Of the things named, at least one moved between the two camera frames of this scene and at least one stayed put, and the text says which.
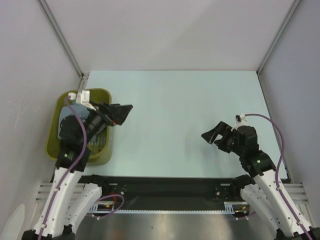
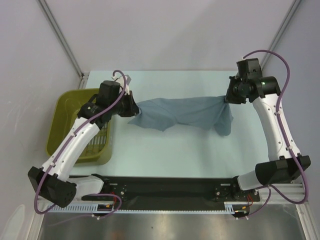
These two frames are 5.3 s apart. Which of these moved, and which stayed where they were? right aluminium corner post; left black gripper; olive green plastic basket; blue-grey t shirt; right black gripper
Moved: right black gripper; left black gripper; blue-grey t shirt
Stayed: right aluminium corner post; olive green plastic basket
